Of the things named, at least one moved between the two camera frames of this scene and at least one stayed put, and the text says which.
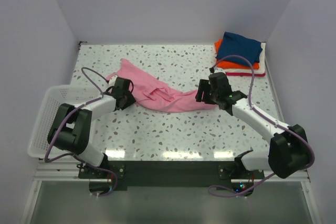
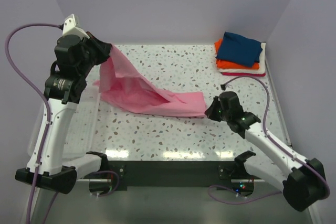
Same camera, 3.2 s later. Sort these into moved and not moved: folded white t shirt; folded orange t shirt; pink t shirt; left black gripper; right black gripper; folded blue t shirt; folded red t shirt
Moved: right black gripper; left black gripper; pink t shirt
Not moved: folded red t shirt; folded orange t shirt; folded white t shirt; folded blue t shirt
